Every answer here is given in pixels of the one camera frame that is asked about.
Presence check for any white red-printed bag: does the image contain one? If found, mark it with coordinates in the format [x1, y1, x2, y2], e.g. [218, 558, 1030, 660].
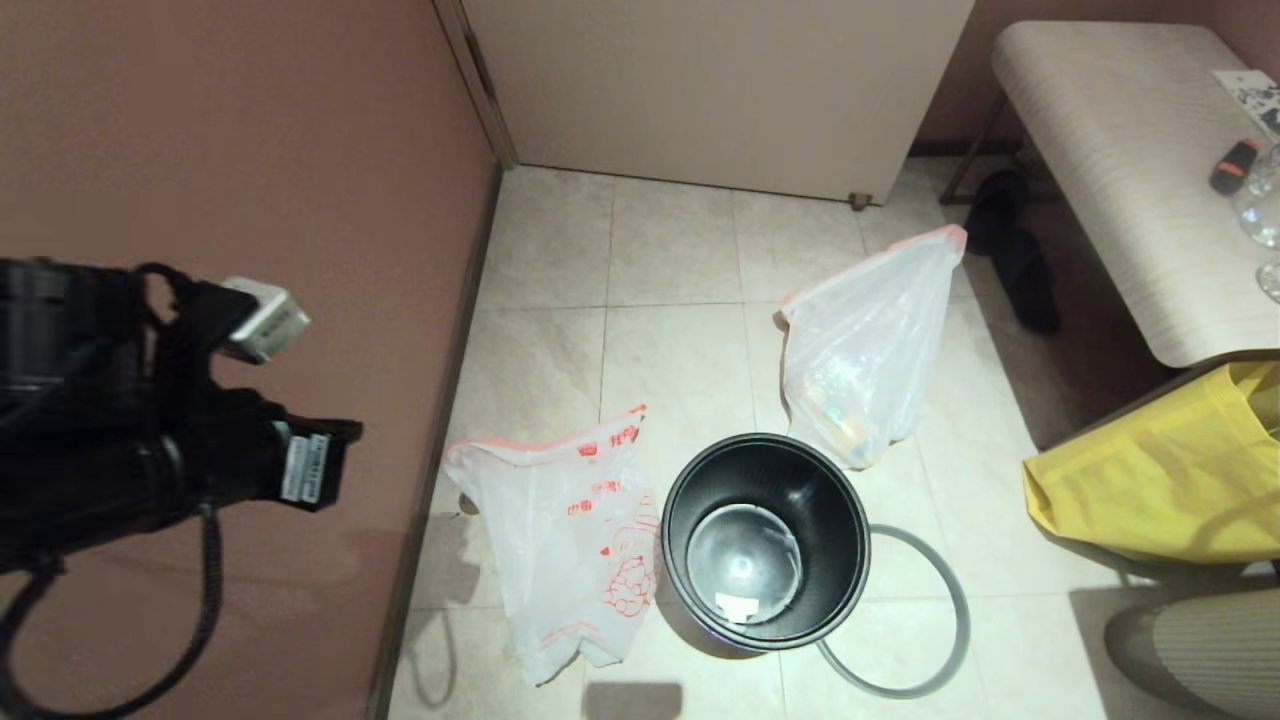
[443, 404, 661, 687]

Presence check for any white trash bag with rubbish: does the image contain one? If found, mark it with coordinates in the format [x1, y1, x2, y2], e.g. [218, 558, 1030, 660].
[775, 224, 969, 471]

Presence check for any grey bin rim ring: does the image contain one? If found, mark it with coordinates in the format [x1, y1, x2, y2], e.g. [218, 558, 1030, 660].
[818, 525, 972, 699]

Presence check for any black round trash bin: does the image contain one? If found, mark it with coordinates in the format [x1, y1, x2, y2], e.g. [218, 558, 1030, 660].
[660, 432, 873, 654]

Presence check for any yellow fabric bag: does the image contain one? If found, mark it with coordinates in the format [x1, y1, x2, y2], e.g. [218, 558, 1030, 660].
[1022, 360, 1280, 567]

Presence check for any dark baseboard strip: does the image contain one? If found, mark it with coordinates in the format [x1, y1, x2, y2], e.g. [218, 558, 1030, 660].
[365, 160, 507, 720]

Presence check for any white door panel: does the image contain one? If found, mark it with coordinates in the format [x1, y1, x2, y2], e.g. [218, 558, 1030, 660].
[435, 0, 977, 206]

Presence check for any black slipper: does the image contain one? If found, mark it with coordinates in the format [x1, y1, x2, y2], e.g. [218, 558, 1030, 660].
[992, 228, 1064, 336]
[964, 168, 1034, 256]

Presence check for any beige wood-grain bench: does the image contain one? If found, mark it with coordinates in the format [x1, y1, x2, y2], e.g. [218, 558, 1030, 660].
[940, 20, 1280, 369]

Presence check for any black remote with red button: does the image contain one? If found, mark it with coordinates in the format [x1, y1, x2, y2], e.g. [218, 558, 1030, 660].
[1209, 138, 1263, 198]

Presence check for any printed paper card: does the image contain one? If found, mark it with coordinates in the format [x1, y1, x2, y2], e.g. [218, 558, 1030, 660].
[1211, 68, 1280, 139]

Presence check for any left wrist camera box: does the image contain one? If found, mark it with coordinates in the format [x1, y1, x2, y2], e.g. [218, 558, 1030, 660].
[220, 277, 312, 364]

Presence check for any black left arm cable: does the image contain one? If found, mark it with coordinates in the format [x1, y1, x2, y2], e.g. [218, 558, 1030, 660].
[0, 505, 224, 720]

